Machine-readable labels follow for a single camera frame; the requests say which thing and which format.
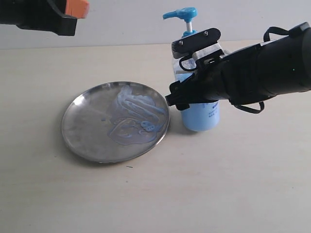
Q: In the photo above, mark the smeared light blue paste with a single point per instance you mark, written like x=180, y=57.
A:
x=135, y=119

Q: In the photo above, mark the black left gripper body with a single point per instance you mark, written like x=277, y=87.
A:
x=13, y=12

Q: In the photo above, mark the round stainless steel plate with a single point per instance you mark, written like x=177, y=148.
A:
x=85, y=124

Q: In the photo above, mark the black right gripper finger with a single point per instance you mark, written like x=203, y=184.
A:
x=184, y=93

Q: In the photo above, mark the blue lotion pump bottle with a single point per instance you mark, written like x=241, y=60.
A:
x=198, y=117

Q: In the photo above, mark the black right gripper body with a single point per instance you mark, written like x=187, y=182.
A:
x=218, y=81

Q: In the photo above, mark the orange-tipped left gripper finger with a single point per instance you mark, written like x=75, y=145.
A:
x=69, y=8
x=47, y=17

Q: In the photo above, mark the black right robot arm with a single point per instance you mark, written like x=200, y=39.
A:
x=281, y=64

